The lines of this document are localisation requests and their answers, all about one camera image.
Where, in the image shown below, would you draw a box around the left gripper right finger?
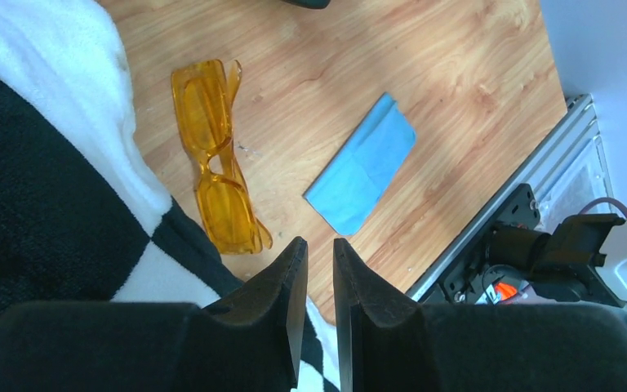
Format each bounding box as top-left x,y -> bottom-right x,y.
333,238 -> 627,391

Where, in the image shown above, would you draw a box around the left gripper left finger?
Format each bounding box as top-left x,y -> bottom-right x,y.
0,237 -> 308,391

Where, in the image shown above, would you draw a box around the small blue cleaning cloth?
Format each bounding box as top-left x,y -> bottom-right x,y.
304,92 -> 416,236

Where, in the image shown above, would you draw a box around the orange sunglasses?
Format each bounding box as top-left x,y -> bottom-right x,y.
171,59 -> 273,255

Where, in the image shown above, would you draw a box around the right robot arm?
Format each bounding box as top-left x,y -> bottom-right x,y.
485,214 -> 627,308

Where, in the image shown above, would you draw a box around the black white checkered pillow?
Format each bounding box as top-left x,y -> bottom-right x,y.
0,1 -> 340,391

